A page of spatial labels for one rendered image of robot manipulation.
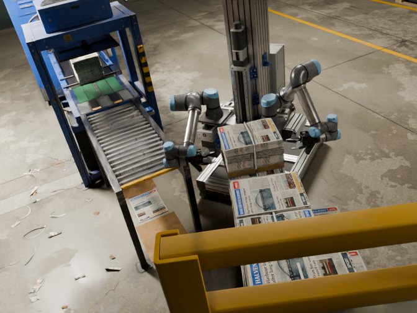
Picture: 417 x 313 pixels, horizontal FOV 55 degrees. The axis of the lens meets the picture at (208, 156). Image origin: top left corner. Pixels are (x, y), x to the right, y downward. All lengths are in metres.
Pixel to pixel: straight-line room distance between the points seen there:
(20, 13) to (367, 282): 5.52
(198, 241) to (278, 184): 1.37
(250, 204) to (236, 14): 1.52
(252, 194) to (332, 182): 1.83
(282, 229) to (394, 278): 0.32
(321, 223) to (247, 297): 0.26
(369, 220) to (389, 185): 3.04
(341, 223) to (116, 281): 2.63
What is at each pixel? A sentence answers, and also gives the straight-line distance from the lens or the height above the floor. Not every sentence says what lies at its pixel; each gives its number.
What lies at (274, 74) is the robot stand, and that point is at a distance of 3.39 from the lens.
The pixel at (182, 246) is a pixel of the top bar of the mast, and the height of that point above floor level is 1.85.
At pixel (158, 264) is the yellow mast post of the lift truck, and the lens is 0.81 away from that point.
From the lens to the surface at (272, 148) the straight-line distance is 2.54.
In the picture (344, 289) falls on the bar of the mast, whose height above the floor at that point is 1.65.
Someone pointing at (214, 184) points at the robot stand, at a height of 0.22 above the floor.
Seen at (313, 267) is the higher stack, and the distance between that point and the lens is 1.49.
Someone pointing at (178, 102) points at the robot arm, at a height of 1.18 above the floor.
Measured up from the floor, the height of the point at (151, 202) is 0.01.
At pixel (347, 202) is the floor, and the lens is 3.67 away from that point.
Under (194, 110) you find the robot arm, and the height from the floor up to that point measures 1.14.
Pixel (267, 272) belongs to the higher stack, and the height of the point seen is 1.29.
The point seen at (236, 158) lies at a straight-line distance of 2.52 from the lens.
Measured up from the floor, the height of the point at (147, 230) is 0.00.
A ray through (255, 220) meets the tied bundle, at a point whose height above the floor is 1.06.
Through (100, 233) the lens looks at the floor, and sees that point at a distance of 3.75.
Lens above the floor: 2.45
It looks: 35 degrees down
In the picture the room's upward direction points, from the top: 10 degrees counter-clockwise
